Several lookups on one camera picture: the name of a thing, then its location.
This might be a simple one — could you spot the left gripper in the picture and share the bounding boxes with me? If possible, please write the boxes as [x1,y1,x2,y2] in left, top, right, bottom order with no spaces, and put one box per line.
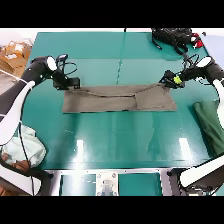
[52,70,81,91]

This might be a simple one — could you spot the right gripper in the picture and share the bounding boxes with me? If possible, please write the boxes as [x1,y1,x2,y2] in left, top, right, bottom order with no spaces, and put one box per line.
[159,69,185,90]

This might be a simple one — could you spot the grey-brown shirt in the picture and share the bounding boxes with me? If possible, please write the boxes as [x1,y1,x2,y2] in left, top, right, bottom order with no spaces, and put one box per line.
[61,82,179,114]

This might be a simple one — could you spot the black garment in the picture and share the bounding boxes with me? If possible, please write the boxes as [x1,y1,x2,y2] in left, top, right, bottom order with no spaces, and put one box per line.
[151,27,196,56]

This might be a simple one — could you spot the red garment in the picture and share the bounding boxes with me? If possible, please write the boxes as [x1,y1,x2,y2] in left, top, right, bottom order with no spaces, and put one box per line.
[191,32,205,50]

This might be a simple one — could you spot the dark green garment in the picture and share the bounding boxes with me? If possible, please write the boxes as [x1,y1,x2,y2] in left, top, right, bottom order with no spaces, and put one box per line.
[192,100,224,158]

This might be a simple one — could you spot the cardboard boxes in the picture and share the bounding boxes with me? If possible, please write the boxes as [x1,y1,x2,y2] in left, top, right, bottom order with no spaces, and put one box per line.
[0,39,33,80]

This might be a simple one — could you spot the pale green garment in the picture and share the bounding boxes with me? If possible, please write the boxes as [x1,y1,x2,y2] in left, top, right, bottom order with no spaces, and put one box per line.
[0,124,48,170]

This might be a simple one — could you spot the brown garment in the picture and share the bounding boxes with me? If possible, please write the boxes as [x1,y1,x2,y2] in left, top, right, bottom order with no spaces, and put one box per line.
[9,159,33,173]

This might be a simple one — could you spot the black cable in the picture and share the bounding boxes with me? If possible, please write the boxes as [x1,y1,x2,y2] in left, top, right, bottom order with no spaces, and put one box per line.
[61,61,79,77]
[181,53,201,72]

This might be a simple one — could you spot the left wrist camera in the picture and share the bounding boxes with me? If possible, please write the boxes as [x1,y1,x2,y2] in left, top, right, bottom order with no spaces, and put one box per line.
[55,53,70,67]

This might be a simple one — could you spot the silver frame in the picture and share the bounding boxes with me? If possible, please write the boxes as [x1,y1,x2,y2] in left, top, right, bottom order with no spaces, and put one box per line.
[42,167,188,197]

